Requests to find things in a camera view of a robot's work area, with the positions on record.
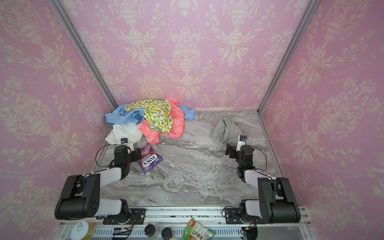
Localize purple Fox's candy bag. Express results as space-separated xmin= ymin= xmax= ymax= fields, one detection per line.
xmin=138 ymin=145 xmax=163 ymax=174

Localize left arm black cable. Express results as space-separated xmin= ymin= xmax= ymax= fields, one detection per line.
xmin=94 ymin=143 xmax=121 ymax=169

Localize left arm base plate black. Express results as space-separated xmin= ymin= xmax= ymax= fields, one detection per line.
xmin=103 ymin=208 xmax=146 ymax=225

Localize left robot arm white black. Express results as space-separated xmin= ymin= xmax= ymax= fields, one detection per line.
xmin=54 ymin=145 xmax=142 ymax=225

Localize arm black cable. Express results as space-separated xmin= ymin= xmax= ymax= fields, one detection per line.
xmin=248 ymin=144 xmax=268 ymax=172
xmin=94 ymin=143 xmax=121 ymax=169

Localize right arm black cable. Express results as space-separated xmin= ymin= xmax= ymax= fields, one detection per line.
xmin=248 ymin=144 xmax=268 ymax=172

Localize light blue cloth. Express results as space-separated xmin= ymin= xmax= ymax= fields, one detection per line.
xmin=105 ymin=104 xmax=197 ymax=126

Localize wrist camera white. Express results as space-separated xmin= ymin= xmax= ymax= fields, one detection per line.
xmin=236 ymin=135 xmax=247 ymax=152
xmin=121 ymin=138 xmax=132 ymax=150

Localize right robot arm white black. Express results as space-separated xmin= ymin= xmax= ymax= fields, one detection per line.
xmin=225 ymin=145 xmax=301 ymax=225

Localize green snack packet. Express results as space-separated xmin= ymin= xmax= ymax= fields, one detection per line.
xmin=181 ymin=218 xmax=216 ymax=240

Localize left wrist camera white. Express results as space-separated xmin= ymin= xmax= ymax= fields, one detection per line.
xmin=121 ymin=138 xmax=132 ymax=150

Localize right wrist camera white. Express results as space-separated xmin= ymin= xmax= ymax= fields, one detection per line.
xmin=236 ymin=135 xmax=247 ymax=152

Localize grey cloth garment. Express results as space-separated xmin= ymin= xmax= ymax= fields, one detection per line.
xmin=213 ymin=118 xmax=243 ymax=146

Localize aluminium rail frame front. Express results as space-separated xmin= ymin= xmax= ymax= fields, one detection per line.
xmin=53 ymin=205 xmax=316 ymax=240

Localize pink patterned cloth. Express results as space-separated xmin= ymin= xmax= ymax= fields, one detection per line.
xmin=138 ymin=98 xmax=185 ymax=145

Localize white cream cloth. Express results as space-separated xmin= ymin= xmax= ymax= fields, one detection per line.
xmin=105 ymin=123 xmax=143 ymax=145

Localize black round jar lid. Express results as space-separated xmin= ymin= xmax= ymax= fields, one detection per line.
xmin=161 ymin=227 xmax=175 ymax=240
xmin=145 ymin=224 xmax=160 ymax=239

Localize black round object bottom right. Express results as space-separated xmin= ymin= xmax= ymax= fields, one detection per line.
xmin=242 ymin=227 xmax=259 ymax=240

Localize lemon print yellow cloth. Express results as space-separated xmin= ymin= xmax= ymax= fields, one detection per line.
xmin=124 ymin=99 xmax=173 ymax=134

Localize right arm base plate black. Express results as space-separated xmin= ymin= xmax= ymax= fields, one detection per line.
xmin=222 ymin=207 xmax=265 ymax=225

